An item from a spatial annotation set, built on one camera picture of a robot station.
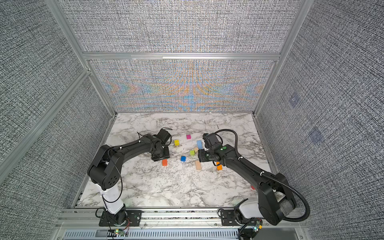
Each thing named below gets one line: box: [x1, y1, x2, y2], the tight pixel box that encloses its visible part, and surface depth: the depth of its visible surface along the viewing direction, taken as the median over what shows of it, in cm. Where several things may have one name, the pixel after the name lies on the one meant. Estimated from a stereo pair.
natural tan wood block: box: [195, 160, 202, 170], surface depth 93 cm
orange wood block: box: [216, 161, 223, 171], surface depth 92 cm
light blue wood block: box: [197, 140, 203, 149], surface depth 102 cm
